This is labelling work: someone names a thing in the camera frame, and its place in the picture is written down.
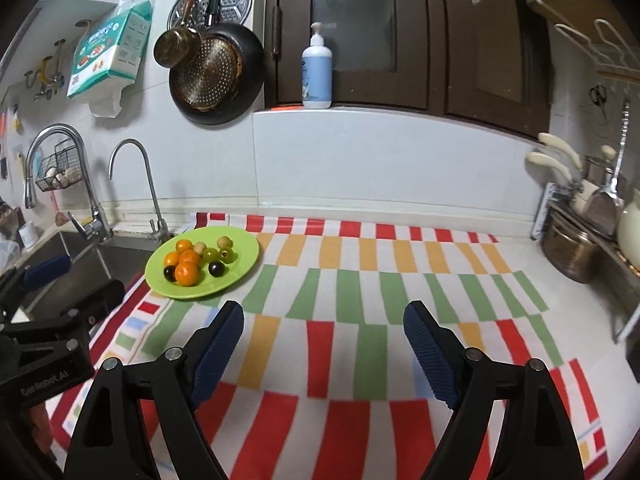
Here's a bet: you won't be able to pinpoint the brass wall hooks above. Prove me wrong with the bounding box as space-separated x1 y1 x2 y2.
24 39 68 103

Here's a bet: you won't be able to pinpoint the striped cloth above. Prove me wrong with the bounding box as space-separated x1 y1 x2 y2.
47 211 613 480

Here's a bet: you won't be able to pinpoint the steel pot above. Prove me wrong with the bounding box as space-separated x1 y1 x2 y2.
542 210 608 283

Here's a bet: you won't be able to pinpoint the small copper pot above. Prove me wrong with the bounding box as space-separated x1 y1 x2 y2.
153 27 202 68

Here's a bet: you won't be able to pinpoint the black frying pan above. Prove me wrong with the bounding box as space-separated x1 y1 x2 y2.
168 0 266 127

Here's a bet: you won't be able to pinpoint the white kettle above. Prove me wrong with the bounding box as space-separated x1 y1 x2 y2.
616 195 640 271

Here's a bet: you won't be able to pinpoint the blue white pump bottle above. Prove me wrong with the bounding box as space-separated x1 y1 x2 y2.
301 21 333 109

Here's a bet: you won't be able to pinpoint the green white paper towel pack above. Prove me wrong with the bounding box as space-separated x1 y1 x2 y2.
66 0 153 100

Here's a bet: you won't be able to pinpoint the metal dish rack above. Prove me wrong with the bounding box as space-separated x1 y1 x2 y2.
532 180 640 341

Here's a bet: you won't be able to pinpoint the black wire basket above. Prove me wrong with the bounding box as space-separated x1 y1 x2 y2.
35 141 83 193

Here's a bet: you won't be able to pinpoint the thin gooseneck faucet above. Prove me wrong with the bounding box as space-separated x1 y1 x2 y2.
109 139 173 246

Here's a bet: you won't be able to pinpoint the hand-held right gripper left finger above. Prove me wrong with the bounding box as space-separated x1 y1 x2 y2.
64 300 246 480

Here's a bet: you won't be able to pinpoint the steel sink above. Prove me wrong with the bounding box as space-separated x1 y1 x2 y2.
15 230 176 321

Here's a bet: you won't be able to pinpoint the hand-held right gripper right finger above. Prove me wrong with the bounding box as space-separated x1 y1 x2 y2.
403 300 586 480

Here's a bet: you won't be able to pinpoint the green plate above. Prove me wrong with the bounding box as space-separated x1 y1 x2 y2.
145 226 261 302

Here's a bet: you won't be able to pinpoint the large steel faucet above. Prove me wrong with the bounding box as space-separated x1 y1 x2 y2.
24 124 115 243

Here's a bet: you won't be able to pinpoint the dark brown window frame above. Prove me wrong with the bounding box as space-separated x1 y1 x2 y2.
263 0 556 138

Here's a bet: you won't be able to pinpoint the white plastic bag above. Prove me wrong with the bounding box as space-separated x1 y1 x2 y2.
89 85 126 118

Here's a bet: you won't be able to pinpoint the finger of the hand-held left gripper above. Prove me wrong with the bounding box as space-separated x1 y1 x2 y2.
0 254 72 318
0 279 126 357

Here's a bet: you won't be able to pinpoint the black scissors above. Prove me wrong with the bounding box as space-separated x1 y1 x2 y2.
589 85 608 123

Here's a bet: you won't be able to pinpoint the white wire rack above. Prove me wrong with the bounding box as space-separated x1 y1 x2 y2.
552 19 640 81

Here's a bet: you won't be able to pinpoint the cream handled knife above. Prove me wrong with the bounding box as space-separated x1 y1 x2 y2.
525 151 573 183
537 132 583 171

